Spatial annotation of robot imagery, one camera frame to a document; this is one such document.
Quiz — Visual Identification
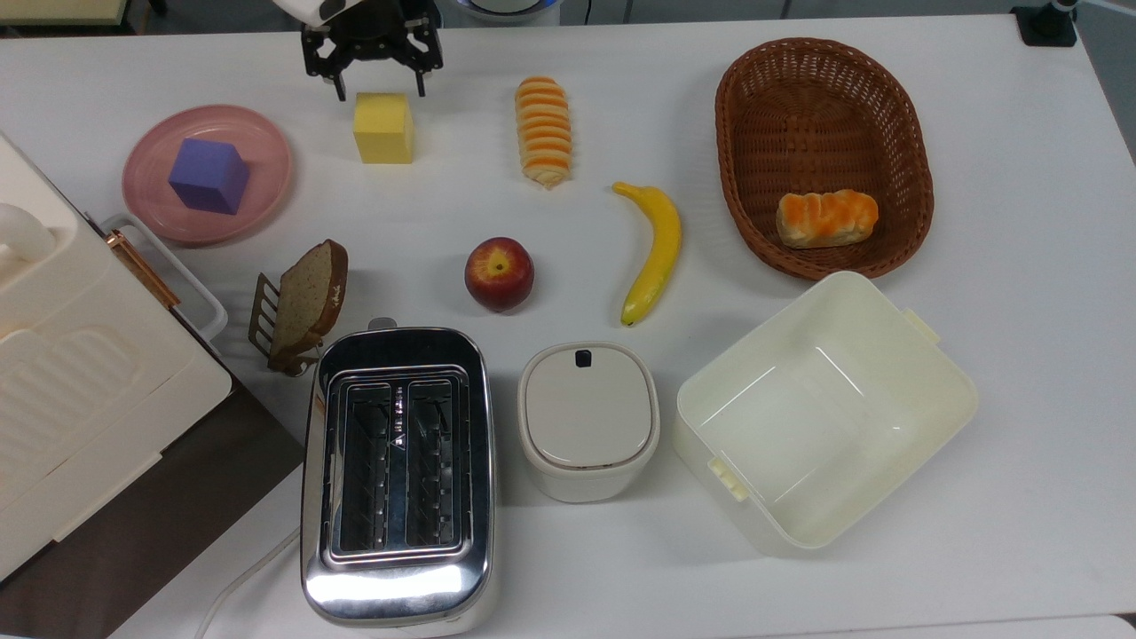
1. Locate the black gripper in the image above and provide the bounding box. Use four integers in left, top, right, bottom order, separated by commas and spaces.
301, 0, 444, 102

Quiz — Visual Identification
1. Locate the yellow foam cube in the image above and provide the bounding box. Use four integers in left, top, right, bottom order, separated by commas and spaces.
352, 91, 416, 166

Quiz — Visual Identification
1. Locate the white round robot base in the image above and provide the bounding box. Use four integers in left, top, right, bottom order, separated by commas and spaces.
457, 0, 564, 23

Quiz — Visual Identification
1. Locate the purple foam cube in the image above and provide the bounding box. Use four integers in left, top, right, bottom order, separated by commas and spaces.
168, 138, 252, 217

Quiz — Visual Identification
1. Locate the pink round plate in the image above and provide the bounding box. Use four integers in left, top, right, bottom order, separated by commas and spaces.
122, 105, 295, 248

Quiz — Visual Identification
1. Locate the long orange striped bread roll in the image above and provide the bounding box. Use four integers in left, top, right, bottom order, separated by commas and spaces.
515, 76, 573, 190

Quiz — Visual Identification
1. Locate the brown bread slice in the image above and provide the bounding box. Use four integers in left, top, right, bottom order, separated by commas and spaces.
269, 239, 349, 372

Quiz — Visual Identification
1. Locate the red apple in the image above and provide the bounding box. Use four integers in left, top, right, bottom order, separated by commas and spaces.
464, 236, 536, 313

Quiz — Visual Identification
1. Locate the small toast rack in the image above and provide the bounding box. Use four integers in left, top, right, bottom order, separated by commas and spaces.
248, 272, 325, 378

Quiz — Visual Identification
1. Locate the beige flat board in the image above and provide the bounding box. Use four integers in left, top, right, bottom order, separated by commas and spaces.
0, 0, 130, 26

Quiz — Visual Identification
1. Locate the yellow banana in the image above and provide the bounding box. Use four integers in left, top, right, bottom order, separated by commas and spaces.
611, 181, 683, 327

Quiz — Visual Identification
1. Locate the small cream lidded bin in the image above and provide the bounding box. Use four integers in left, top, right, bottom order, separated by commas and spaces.
517, 342, 661, 504

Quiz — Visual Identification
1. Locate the brown wicker basket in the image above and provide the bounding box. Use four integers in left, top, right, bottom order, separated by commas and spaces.
714, 37, 935, 281

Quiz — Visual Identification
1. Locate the cream plastic cabinet box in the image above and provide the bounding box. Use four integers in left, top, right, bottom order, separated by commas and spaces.
0, 131, 234, 582

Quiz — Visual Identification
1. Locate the short orange glazed bread loaf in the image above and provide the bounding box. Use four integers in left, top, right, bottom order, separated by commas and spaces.
776, 188, 880, 249

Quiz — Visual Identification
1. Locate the cream chrome two-slot toaster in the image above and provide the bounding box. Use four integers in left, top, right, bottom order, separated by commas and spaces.
300, 318, 498, 633

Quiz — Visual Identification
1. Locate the cream open plastic container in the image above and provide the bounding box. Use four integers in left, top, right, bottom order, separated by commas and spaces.
672, 271, 980, 551

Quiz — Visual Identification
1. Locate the white toaster power cord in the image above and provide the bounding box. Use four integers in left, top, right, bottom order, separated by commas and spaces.
193, 528, 303, 639

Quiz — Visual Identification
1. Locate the black camera stand base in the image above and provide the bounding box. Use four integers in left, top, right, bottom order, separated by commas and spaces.
1012, 0, 1079, 48

